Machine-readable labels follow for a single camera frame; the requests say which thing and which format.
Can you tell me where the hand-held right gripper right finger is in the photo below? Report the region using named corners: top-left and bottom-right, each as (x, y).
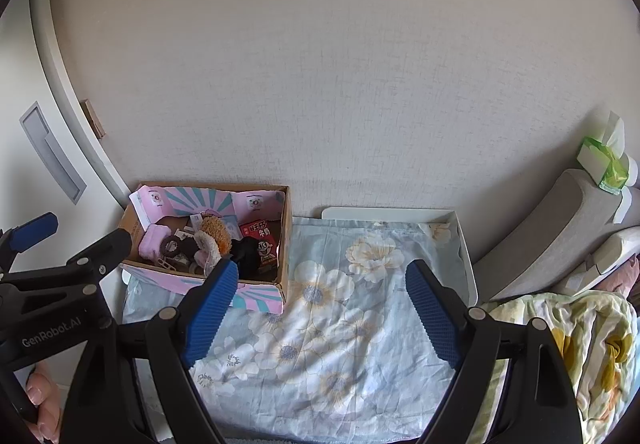
top-left (405, 259), bottom-right (583, 444)

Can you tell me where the red snack packet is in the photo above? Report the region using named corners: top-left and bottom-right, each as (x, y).
top-left (239, 220), bottom-right (278, 270)

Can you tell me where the grey recessed door handle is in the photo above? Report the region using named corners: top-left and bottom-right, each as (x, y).
top-left (19, 100), bottom-right (87, 204)

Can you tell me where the yellow floral quilt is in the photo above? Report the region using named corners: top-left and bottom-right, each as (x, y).
top-left (475, 291), bottom-right (638, 444)

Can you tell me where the white pillow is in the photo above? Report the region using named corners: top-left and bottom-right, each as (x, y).
top-left (562, 227), bottom-right (640, 295)

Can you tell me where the black cloth item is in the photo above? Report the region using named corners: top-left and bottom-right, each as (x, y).
top-left (227, 239), bottom-right (263, 277)

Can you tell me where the pink knit roll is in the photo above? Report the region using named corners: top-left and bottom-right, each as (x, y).
top-left (139, 223), bottom-right (173, 261)

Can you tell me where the white door frame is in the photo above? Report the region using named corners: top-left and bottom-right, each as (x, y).
top-left (29, 0), bottom-right (132, 210)

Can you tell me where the brown plush item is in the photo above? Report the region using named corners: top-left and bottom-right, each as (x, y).
top-left (192, 215), bottom-right (233, 275)

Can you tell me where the grey cushion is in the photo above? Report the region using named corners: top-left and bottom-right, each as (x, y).
top-left (472, 168), bottom-right (640, 302)

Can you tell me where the green tissue pack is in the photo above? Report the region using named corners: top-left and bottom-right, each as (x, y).
top-left (575, 110), bottom-right (638, 195)

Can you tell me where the cardboard box with pink lining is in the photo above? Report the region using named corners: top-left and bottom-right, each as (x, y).
top-left (117, 181), bottom-right (293, 316)

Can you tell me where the small wooden block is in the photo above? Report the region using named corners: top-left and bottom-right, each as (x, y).
top-left (80, 99), bottom-right (107, 140)

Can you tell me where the person's left hand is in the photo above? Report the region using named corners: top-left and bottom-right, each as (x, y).
top-left (24, 363), bottom-right (63, 444)

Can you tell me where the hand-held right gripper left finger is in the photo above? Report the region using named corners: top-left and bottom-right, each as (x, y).
top-left (60, 258), bottom-right (240, 444)

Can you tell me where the light blue floral cloth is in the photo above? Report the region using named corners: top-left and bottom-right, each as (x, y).
top-left (122, 217), bottom-right (471, 440)

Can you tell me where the pink cloth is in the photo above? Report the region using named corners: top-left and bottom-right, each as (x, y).
top-left (595, 257), bottom-right (640, 297)

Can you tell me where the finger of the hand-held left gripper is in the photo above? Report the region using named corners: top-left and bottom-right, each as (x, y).
top-left (65, 227), bottom-right (133, 282)
top-left (0, 211), bottom-right (60, 271)

